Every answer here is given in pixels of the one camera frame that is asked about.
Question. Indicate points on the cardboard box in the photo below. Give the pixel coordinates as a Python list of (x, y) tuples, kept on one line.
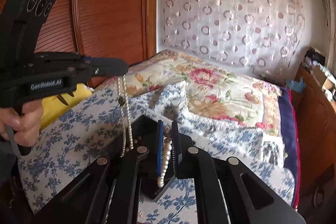
[(321, 78)]

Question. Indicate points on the yellow plush toy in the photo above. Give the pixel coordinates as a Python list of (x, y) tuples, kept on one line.
[(56, 106)]

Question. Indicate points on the wooden sideboard cabinet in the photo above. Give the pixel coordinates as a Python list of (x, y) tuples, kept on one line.
[(315, 118)]

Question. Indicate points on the wooden wardrobe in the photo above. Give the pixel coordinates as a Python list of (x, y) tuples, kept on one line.
[(89, 8)]

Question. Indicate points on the black jewelry box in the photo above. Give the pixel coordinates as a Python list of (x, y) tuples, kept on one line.
[(145, 169)]

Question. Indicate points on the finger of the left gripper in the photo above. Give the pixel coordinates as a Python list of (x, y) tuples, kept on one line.
[(110, 71), (99, 61)]

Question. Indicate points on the pink floral quilt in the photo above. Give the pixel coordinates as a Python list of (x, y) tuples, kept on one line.
[(211, 91)]

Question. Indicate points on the left hand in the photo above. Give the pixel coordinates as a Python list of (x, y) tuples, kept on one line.
[(27, 125)]

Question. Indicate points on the navy blue blanket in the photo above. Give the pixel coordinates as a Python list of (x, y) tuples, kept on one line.
[(289, 133)]

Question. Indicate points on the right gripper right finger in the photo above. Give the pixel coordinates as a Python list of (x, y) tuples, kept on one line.
[(227, 191)]

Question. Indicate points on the circle pattern sheer curtain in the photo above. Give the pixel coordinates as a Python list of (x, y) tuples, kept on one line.
[(263, 34)]

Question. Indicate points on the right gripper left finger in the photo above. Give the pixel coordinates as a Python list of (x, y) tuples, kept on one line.
[(108, 190)]

